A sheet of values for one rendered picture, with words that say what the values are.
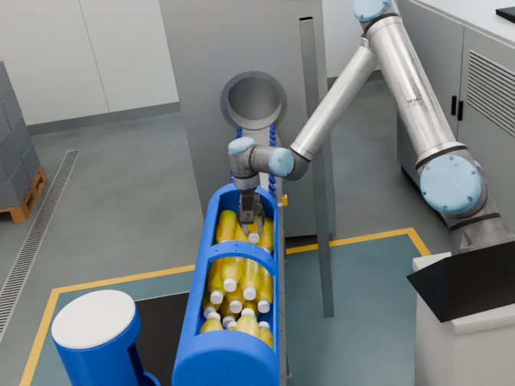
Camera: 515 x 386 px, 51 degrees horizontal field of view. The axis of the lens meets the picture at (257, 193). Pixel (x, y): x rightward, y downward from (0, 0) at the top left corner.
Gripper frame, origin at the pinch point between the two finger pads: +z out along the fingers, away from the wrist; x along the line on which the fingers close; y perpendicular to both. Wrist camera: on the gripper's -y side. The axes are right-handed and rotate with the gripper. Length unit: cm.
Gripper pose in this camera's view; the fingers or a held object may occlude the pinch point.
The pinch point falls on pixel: (253, 234)
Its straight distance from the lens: 198.6
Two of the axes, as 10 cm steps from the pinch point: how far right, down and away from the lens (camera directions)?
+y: 0.3, -4.9, 8.7
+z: 1.2, 8.6, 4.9
